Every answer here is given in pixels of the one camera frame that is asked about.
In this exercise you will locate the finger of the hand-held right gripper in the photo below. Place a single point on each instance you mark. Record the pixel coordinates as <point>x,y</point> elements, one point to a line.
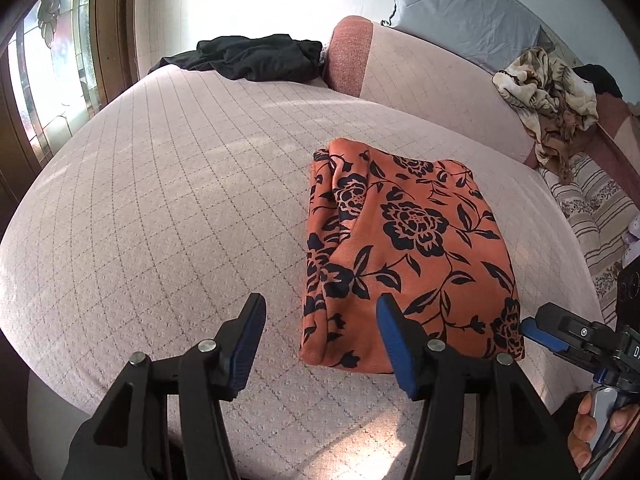
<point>545,335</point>

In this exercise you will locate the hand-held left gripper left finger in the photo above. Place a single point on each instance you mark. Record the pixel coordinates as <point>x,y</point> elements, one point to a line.
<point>247,345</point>

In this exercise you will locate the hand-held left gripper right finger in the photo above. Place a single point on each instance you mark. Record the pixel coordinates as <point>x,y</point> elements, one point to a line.
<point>395,345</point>

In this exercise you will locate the orange black floral shirt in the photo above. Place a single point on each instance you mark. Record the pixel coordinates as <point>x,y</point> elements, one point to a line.
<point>415,260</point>

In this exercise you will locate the black clothes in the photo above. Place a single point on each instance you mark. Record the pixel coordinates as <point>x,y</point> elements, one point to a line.
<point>250,57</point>

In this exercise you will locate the person's right hand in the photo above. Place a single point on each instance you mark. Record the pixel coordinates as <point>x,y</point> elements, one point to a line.
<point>580,430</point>

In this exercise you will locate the striped floral pillow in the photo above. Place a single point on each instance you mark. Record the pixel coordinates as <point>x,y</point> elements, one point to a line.
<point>595,210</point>

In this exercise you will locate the maroon striped cloth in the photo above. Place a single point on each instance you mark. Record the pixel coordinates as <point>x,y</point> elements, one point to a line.
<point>620,125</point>

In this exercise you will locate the brown cream floral blanket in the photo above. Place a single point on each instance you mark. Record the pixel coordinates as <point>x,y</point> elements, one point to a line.
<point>545,95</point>

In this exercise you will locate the dark cloth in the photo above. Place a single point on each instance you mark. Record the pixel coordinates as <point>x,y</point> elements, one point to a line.
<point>600,80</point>

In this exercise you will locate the pink quilted bolster cushion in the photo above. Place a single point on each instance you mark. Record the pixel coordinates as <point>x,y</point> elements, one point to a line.
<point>425,85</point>

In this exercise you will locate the grey-blue pillow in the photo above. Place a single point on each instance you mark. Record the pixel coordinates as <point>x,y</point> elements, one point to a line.
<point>465,10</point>

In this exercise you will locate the stained glass window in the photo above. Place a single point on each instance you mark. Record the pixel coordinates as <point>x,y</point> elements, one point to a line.
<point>45,60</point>

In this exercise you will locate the brown wooden window frame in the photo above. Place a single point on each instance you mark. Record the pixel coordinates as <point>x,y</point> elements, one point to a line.
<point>117,25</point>

